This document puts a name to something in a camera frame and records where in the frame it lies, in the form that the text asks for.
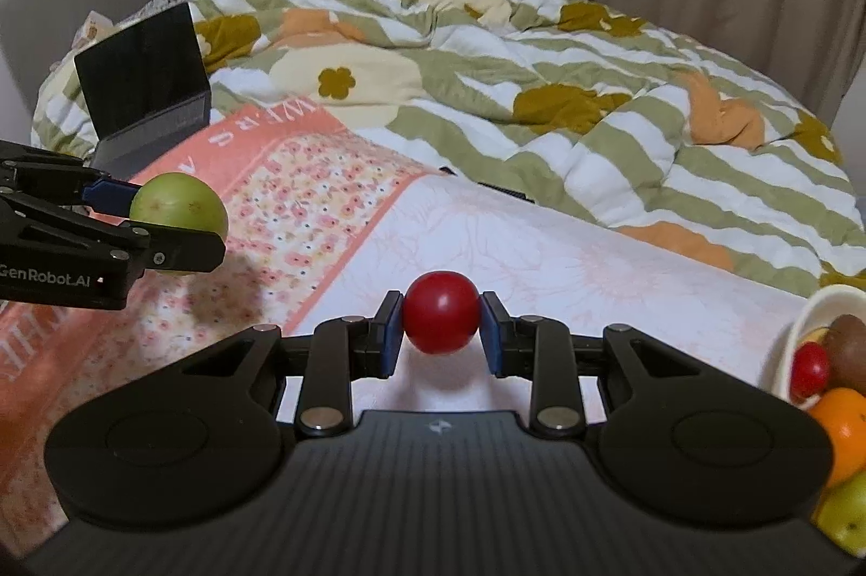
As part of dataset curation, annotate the green apple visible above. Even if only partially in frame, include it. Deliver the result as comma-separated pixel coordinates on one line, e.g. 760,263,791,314
815,472,866,558
128,173,229,239

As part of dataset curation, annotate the red cherry tomato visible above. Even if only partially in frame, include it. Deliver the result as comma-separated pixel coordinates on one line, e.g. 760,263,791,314
790,342,831,402
402,271,480,356

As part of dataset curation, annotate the brown kiwi with sticker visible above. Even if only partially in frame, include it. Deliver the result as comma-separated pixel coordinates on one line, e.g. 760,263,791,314
823,313,866,396

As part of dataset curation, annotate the green striped floral quilt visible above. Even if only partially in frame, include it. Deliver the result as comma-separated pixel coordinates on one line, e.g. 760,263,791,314
29,0,866,300

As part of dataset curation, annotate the black open laptop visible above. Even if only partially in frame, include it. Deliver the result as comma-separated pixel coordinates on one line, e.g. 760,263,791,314
75,4,212,180

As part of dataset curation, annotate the cream bowl with cartoon print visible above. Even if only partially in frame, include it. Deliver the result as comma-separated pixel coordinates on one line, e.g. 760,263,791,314
770,283,866,550

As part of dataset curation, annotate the pink floral towel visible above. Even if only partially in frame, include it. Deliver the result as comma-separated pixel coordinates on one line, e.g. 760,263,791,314
2,104,803,554

